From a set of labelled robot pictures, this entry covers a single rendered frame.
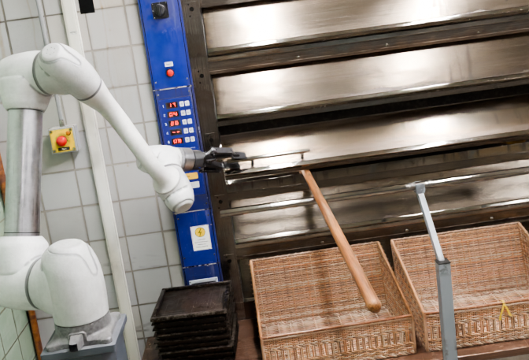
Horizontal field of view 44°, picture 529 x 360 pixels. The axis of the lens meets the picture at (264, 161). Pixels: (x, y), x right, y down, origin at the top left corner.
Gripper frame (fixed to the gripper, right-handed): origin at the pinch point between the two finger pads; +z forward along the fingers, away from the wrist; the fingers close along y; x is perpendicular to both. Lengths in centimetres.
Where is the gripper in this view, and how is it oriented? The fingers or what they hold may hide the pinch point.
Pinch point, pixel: (235, 160)
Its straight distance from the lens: 257.8
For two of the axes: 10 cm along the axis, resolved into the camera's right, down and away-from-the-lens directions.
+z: 8.1, 0.1, 5.9
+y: -4.7, 6.2, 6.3
